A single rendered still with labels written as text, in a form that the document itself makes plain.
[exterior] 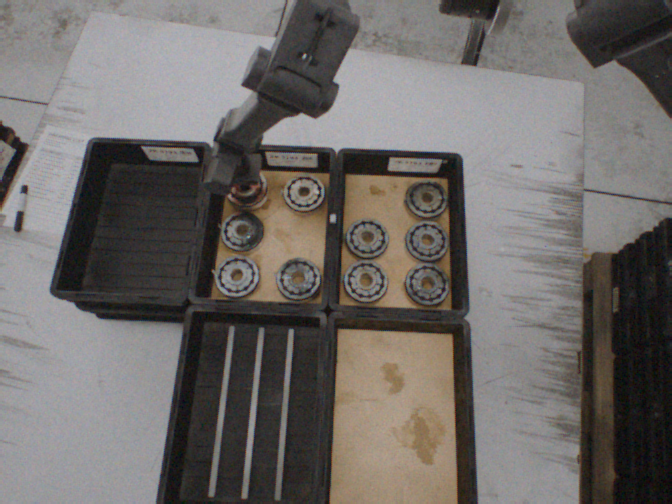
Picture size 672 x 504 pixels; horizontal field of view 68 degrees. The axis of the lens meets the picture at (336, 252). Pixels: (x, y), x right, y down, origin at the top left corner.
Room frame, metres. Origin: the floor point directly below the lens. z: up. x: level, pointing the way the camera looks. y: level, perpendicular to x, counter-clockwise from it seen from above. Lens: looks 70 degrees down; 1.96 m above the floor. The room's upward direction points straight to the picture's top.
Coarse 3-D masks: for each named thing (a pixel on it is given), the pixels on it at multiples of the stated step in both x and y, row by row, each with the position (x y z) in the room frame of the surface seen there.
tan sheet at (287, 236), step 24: (264, 216) 0.51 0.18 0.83; (288, 216) 0.51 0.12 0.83; (312, 216) 0.51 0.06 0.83; (264, 240) 0.45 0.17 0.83; (288, 240) 0.45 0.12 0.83; (312, 240) 0.45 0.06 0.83; (216, 264) 0.39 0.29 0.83; (264, 264) 0.39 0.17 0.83; (216, 288) 0.33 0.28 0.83; (264, 288) 0.33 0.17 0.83
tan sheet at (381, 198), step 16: (352, 176) 0.63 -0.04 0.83; (368, 176) 0.63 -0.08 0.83; (384, 176) 0.63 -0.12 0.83; (352, 192) 0.58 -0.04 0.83; (368, 192) 0.58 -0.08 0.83; (384, 192) 0.58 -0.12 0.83; (400, 192) 0.58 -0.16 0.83; (352, 208) 0.54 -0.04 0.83; (368, 208) 0.54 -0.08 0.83; (384, 208) 0.54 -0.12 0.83; (400, 208) 0.54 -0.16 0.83; (384, 224) 0.49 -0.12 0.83; (400, 224) 0.49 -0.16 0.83; (448, 224) 0.49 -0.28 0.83; (368, 240) 0.45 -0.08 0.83; (400, 240) 0.45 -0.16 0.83; (384, 256) 0.41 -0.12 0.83; (400, 256) 0.41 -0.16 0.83; (448, 256) 0.41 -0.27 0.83; (400, 272) 0.37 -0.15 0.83; (448, 272) 0.37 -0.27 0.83; (400, 288) 0.33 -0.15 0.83; (352, 304) 0.29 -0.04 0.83; (384, 304) 0.29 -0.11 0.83; (400, 304) 0.29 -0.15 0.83; (448, 304) 0.29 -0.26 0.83
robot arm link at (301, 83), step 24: (312, 0) 0.45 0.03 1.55; (336, 0) 0.47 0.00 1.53; (288, 24) 0.43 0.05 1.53; (312, 24) 0.43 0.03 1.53; (336, 24) 0.43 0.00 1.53; (288, 48) 0.41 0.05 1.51; (312, 48) 0.42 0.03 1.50; (336, 48) 0.42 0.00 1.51; (288, 72) 0.40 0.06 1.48; (312, 72) 0.40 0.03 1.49; (336, 72) 0.40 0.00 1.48; (288, 96) 0.39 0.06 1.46; (312, 96) 0.39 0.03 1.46
